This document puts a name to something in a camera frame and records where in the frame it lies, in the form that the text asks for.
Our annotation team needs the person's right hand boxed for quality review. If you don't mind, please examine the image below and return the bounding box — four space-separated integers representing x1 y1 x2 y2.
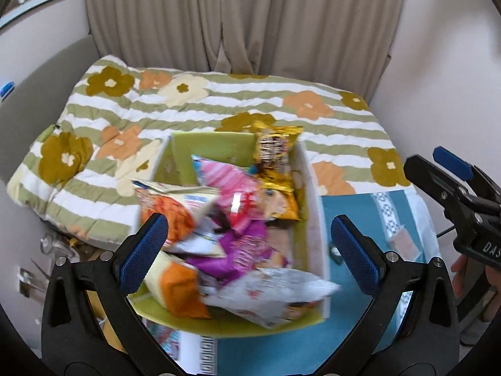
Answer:
450 254 494 322

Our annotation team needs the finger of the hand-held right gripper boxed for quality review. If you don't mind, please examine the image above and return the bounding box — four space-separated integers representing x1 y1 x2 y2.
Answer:
434 146 501 210
403 154 476 224

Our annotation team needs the purple snack bag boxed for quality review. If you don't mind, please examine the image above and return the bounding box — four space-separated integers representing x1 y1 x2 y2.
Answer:
183 219 295 283

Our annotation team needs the gold snack packet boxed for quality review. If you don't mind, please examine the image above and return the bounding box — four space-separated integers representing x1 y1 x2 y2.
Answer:
250 123 305 221

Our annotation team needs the beige curtain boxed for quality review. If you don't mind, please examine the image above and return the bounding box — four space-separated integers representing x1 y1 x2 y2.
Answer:
83 0 410 84

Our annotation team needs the floral striped blanket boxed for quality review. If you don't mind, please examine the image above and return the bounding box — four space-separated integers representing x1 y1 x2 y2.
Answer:
7 55 412 244

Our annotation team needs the orange cream snack packet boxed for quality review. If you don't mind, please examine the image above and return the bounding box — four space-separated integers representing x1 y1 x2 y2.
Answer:
146 251 213 321

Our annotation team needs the teal patterned cloth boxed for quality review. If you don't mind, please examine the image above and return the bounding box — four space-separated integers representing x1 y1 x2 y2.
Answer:
144 189 440 376

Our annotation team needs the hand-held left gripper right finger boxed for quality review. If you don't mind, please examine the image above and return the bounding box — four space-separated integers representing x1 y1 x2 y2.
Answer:
331 215 461 363

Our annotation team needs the green cardboard box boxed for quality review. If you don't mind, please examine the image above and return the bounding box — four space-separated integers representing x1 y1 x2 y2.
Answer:
127 130 334 339

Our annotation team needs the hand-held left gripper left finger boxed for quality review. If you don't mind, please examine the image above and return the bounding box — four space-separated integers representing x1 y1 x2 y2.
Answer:
41 212 177 363

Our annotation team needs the white pink patterned snack packet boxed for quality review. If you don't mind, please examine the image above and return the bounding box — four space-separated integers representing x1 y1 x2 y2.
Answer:
203 267 342 330

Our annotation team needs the orange white snack packet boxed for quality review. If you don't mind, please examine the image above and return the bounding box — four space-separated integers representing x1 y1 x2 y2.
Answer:
134 179 220 252

